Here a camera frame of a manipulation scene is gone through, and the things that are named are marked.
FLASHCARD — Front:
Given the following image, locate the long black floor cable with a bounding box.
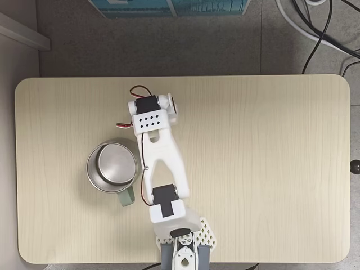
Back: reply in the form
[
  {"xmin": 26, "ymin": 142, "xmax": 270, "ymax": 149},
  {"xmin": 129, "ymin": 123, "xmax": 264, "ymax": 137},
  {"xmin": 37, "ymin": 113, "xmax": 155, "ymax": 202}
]
[{"xmin": 291, "ymin": 0, "xmax": 360, "ymax": 56}]

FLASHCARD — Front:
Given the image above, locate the short black floor cable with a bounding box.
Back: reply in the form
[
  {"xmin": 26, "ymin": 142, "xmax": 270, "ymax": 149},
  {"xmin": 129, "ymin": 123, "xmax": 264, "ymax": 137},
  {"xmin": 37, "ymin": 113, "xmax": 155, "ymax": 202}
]
[{"xmin": 341, "ymin": 62, "xmax": 360, "ymax": 77}]

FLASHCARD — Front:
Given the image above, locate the white floor cable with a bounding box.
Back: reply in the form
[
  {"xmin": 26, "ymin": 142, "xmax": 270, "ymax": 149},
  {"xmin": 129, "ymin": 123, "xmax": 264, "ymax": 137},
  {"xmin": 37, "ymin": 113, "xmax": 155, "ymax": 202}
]
[{"xmin": 274, "ymin": 0, "xmax": 360, "ymax": 55}]

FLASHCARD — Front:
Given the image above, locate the green steel-lined cup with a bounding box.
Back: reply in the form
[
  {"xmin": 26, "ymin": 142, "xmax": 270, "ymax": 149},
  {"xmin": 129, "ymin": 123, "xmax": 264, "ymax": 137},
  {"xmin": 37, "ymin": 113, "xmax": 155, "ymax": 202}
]
[{"xmin": 85, "ymin": 137, "xmax": 141, "ymax": 208}]

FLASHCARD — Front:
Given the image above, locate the blue printed box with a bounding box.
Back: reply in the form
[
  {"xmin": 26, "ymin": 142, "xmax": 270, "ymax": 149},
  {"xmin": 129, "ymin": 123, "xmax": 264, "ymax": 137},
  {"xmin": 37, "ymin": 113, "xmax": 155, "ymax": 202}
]
[{"xmin": 88, "ymin": 0, "xmax": 251, "ymax": 19}]

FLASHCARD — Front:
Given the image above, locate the white shelf board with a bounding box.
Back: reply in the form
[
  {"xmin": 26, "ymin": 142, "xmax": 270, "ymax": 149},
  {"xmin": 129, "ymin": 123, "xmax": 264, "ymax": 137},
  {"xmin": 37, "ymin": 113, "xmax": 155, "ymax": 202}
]
[{"xmin": 0, "ymin": 12, "xmax": 52, "ymax": 52}]

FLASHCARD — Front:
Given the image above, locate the red black servo wire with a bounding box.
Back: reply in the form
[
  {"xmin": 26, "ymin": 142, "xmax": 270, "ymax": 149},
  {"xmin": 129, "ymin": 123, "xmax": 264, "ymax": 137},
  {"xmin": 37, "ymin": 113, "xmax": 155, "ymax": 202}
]
[
  {"xmin": 129, "ymin": 84, "xmax": 155, "ymax": 100},
  {"xmin": 139, "ymin": 132, "xmax": 152, "ymax": 208}
]

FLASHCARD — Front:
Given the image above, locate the white lattice base plate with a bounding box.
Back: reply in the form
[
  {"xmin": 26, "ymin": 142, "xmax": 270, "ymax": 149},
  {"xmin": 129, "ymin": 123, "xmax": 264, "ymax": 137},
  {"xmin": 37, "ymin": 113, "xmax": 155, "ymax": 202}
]
[{"xmin": 155, "ymin": 215, "xmax": 219, "ymax": 250}]

